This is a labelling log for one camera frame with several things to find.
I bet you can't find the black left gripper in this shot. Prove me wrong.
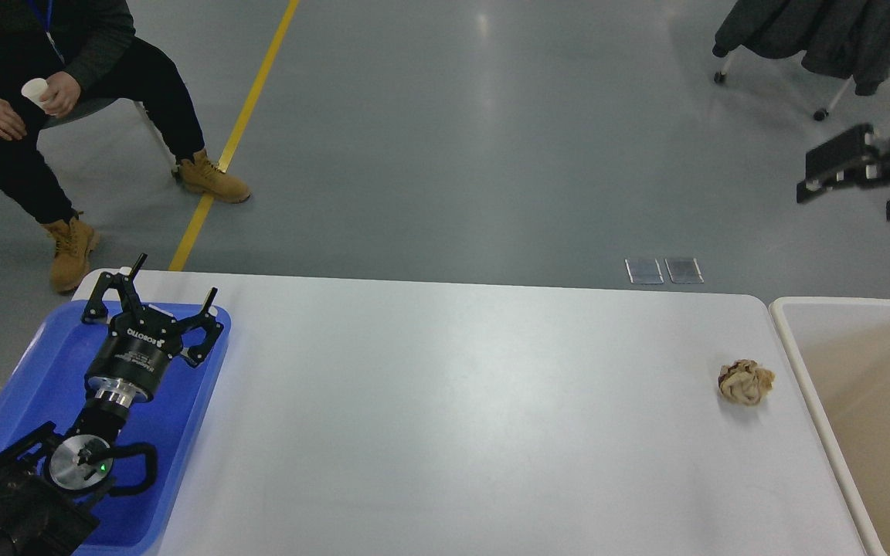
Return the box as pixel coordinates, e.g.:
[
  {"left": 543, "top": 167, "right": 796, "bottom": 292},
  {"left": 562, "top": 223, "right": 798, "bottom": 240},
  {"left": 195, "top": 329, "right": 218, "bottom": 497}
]
[{"left": 81, "top": 253, "right": 226, "bottom": 401}]

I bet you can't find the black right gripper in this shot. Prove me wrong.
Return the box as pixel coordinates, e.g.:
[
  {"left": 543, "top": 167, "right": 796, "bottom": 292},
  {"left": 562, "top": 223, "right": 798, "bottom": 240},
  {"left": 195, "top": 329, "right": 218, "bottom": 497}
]
[{"left": 796, "top": 124, "right": 890, "bottom": 222}]

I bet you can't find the white paper cup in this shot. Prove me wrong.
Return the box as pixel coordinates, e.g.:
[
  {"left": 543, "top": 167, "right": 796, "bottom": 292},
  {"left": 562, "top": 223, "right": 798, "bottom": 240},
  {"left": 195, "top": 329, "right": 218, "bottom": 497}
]
[{"left": 21, "top": 78, "right": 54, "bottom": 116}]

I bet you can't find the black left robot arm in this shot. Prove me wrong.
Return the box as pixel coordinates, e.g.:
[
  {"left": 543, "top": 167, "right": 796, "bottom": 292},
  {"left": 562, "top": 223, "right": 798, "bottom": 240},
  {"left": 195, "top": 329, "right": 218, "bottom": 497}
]
[{"left": 0, "top": 260, "right": 232, "bottom": 555}]

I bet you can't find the person's left hand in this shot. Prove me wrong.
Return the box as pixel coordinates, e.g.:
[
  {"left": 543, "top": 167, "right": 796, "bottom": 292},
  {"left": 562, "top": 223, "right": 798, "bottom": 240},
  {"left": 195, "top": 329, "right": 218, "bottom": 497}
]
[{"left": 40, "top": 71, "right": 82, "bottom": 117}]

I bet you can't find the tan right boot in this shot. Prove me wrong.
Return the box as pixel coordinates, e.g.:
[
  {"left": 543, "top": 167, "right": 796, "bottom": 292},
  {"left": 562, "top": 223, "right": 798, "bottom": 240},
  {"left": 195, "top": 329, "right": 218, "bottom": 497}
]
[{"left": 40, "top": 212, "right": 101, "bottom": 294}]

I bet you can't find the tan boot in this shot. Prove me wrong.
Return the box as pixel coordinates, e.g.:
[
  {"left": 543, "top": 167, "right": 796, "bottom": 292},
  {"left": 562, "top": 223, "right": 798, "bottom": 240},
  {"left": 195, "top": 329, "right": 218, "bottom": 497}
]
[
  {"left": 40, "top": 212, "right": 101, "bottom": 294},
  {"left": 178, "top": 149, "right": 252, "bottom": 204}
]

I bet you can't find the blue plastic tray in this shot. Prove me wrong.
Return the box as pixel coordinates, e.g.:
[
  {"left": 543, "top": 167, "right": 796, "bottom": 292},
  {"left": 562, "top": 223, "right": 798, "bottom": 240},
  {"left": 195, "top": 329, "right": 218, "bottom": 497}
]
[{"left": 0, "top": 300, "right": 232, "bottom": 555}]

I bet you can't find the dark jacket on chair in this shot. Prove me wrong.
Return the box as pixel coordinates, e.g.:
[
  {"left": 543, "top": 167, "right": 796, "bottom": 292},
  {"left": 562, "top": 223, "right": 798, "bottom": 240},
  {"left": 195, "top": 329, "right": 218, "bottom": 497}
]
[{"left": 712, "top": 1, "right": 890, "bottom": 97}]

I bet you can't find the tan left boot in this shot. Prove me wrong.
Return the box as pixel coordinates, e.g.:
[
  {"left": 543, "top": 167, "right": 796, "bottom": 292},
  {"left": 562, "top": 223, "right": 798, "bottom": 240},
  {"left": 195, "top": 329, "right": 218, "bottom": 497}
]
[{"left": 178, "top": 149, "right": 252, "bottom": 204}]

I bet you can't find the grey chair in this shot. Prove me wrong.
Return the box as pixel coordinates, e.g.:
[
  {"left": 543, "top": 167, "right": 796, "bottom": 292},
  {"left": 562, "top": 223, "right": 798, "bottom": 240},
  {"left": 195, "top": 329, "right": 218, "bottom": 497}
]
[{"left": 42, "top": 96, "right": 180, "bottom": 185}]

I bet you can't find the beige plastic bin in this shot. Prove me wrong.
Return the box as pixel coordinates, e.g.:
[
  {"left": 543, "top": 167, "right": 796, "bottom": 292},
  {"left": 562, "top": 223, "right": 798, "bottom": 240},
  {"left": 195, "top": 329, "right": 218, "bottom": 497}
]
[{"left": 769, "top": 297, "right": 890, "bottom": 555}]

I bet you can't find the right floor plate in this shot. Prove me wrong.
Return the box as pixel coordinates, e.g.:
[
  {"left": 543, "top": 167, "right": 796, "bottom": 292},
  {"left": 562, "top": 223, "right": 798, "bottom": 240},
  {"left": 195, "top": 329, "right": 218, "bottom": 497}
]
[{"left": 664, "top": 257, "right": 705, "bottom": 284}]

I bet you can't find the floor plate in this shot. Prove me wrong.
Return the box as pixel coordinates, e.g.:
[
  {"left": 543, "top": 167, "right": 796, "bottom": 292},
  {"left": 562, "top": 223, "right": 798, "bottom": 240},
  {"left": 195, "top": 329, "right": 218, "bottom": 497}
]
[
  {"left": 625, "top": 257, "right": 664, "bottom": 285},
  {"left": 664, "top": 257, "right": 705, "bottom": 284}
]

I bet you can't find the crumpled brown paper ball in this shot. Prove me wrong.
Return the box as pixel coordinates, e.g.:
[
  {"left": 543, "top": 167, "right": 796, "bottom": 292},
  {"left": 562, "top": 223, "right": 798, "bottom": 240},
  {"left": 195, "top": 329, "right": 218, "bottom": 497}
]
[{"left": 718, "top": 359, "right": 776, "bottom": 407}]

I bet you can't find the left floor plate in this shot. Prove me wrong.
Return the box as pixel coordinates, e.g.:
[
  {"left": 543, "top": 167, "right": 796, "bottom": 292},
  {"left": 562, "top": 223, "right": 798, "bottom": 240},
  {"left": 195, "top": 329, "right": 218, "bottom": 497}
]
[{"left": 625, "top": 257, "right": 664, "bottom": 285}]

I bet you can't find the seated person in black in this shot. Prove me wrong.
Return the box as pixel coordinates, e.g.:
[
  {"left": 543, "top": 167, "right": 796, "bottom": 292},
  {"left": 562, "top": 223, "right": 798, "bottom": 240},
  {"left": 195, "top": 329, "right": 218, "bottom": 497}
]
[{"left": 0, "top": 1, "right": 206, "bottom": 224}]

